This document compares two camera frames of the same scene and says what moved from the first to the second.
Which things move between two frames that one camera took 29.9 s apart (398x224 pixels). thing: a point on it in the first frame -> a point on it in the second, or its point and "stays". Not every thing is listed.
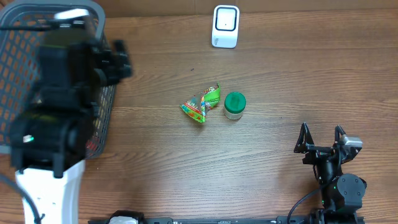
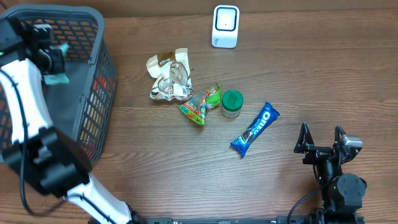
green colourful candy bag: [198, 106] stays
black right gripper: [316, 152] stays
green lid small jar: [234, 104] stays
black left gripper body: [106, 71] -> [53, 63]
